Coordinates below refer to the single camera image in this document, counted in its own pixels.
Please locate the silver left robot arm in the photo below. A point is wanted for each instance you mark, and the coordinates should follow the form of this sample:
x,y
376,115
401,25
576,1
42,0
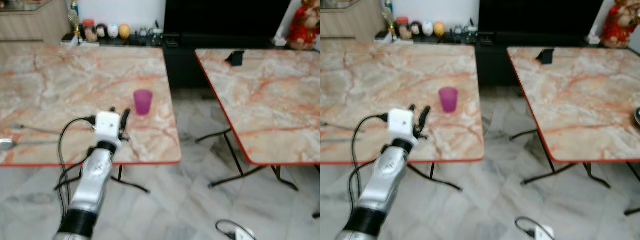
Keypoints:
x,y
92,175
385,172

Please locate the yellow egg figurine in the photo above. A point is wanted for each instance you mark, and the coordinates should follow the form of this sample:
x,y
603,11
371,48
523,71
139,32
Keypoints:
x,y
124,31
439,29

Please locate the red and gold doll figure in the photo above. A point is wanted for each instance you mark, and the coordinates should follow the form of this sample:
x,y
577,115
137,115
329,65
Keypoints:
x,y
304,27
620,27

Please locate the purple plastic cup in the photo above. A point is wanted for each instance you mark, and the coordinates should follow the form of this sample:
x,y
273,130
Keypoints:
x,y
143,102
448,100

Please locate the white egg figurine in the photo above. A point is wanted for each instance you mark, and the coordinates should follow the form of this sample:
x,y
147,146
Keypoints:
x,y
428,28
113,31

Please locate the jar with red lid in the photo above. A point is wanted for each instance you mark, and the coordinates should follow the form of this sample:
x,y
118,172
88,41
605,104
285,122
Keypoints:
x,y
403,28
89,31

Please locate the light wooden cabinet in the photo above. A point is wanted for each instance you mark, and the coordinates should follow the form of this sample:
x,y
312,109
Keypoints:
x,y
30,22
345,22

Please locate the metal spoon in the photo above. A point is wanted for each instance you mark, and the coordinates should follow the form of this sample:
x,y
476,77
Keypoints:
x,y
5,144

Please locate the small black stand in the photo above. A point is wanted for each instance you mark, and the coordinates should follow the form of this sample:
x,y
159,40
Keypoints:
x,y
545,56
236,58

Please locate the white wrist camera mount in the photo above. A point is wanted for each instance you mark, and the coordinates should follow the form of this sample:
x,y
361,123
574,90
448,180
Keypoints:
x,y
245,234
545,232
401,122
107,125

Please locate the grey dish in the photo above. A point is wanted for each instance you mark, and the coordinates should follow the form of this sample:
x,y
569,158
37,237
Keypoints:
x,y
638,116

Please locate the gold trophy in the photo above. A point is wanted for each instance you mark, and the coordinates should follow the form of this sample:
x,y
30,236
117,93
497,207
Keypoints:
x,y
389,20
76,22

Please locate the dark egg figurine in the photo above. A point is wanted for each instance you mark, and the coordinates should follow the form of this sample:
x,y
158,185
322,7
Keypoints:
x,y
416,28
101,31

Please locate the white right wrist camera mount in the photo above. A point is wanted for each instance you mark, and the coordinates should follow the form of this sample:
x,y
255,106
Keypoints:
x,y
545,232
245,234

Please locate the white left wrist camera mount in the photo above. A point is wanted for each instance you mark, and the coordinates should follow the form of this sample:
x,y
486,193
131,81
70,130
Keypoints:
x,y
107,125
401,122

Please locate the marble folding table red rim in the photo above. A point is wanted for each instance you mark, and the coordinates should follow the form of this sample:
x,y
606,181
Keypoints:
x,y
270,100
580,95
390,75
75,80

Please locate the black television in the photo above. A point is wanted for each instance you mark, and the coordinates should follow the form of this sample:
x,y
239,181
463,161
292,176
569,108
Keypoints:
x,y
225,15
540,14

